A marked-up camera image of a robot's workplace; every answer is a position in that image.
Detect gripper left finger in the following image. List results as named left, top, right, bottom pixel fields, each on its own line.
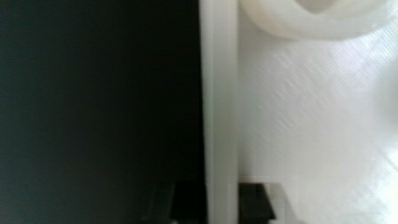
left=140, top=181, right=207, bottom=224

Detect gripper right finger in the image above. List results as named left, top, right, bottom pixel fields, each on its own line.
left=237, top=183, right=275, bottom=224

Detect white square table top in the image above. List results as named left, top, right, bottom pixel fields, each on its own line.
left=198, top=0, right=398, bottom=224

